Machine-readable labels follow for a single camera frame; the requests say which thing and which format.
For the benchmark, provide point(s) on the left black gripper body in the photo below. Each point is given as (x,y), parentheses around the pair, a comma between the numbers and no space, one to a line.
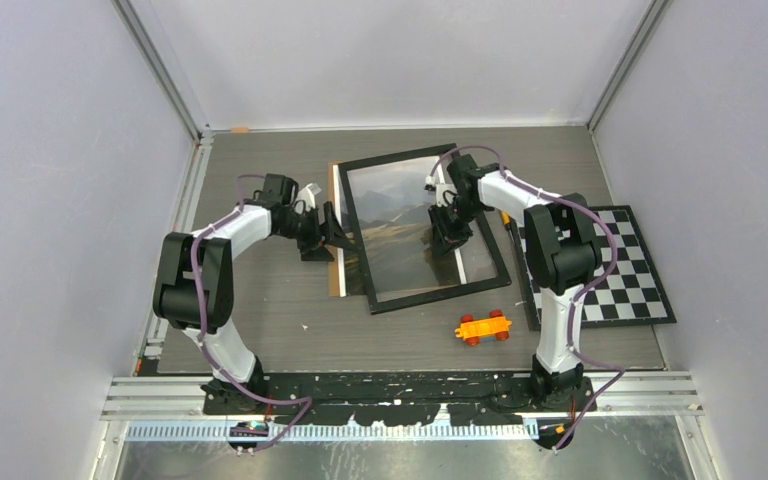
(305,229)

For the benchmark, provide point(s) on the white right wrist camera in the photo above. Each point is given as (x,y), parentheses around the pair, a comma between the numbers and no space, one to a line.
(436,184)

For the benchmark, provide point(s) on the black picture frame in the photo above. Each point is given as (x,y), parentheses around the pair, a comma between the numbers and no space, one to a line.
(481,256)

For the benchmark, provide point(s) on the yellow handled screwdriver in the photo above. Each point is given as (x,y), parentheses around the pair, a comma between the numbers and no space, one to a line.
(506,220)

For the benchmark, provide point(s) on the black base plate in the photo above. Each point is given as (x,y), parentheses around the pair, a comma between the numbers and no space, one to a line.
(469,398)

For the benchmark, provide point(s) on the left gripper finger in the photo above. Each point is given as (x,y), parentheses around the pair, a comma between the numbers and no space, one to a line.
(332,231)
(318,254)

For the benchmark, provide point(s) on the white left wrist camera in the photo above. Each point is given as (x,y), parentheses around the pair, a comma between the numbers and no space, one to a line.
(306,198)

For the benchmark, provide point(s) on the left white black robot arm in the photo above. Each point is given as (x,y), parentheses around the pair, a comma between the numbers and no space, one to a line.
(194,288)

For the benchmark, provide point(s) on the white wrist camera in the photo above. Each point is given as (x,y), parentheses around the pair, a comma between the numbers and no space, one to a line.
(306,198)
(436,184)

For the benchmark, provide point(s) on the brown fibreboard backing board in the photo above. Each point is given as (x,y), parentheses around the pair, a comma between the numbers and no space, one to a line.
(336,274)

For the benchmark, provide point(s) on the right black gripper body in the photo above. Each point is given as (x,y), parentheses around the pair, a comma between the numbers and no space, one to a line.
(448,216)

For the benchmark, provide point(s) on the black white checkerboard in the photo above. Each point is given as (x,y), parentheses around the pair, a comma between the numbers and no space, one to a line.
(633,295)

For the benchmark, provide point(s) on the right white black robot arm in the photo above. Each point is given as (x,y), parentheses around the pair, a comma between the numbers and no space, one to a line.
(562,254)

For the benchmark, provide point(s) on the aluminium rail front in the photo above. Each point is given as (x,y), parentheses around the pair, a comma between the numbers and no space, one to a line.
(636,393)

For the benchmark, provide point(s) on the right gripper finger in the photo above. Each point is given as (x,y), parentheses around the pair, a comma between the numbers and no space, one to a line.
(441,245)
(461,234)

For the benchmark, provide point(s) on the mountain landscape photo print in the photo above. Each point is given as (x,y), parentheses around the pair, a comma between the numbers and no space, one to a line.
(391,205)

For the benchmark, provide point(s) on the orange toy car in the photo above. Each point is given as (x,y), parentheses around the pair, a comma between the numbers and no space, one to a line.
(494,327)

